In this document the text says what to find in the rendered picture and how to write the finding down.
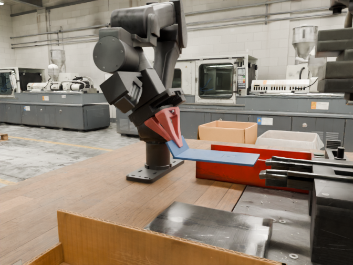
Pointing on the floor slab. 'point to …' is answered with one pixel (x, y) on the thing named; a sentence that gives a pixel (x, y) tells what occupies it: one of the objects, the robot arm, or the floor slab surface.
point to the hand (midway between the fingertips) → (177, 143)
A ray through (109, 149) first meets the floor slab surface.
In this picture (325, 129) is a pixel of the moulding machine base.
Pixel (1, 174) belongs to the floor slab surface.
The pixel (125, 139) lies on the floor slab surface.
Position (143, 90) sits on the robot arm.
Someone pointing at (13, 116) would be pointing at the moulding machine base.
